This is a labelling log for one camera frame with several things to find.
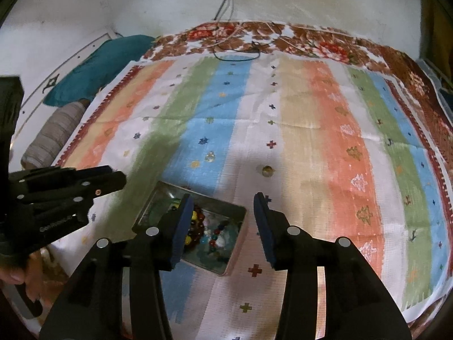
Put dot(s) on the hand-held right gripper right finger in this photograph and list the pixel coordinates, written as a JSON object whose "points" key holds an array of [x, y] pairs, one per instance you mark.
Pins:
{"points": [[264, 233]]}

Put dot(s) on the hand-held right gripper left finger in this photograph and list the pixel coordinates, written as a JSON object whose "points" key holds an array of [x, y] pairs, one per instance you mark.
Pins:
{"points": [[180, 235]]}

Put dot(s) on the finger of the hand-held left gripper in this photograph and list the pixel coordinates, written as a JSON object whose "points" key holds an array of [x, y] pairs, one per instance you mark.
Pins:
{"points": [[63, 205], [92, 181]]}

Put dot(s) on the silver metal tin box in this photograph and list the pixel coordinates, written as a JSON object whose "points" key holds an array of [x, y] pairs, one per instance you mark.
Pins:
{"points": [[236, 242]]}

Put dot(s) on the person's left hand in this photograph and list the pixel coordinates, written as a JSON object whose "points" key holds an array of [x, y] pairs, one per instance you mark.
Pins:
{"points": [[32, 272]]}

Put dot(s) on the grey striped rolled blanket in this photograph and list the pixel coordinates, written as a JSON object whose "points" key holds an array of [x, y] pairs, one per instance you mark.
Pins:
{"points": [[56, 131]]}

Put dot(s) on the amber glass bead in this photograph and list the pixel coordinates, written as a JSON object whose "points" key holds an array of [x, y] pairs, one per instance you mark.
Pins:
{"points": [[265, 170]]}

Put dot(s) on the clear glass bead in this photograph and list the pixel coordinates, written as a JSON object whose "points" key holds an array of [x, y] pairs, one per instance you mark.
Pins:
{"points": [[211, 156]]}

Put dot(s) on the striped pastel cloth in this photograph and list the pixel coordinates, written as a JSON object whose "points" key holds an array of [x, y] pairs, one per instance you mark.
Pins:
{"points": [[318, 148]]}

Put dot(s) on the teal pillow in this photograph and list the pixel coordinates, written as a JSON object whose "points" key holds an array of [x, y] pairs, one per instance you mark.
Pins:
{"points": [[106, 63]]}

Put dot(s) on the white embroidered cloth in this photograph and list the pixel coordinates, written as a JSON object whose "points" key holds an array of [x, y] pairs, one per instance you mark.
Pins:
{"points": [[70, 56]]}

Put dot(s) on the mustard hanging cloth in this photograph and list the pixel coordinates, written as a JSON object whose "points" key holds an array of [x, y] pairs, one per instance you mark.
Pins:
{"points": [[435, 17]]}

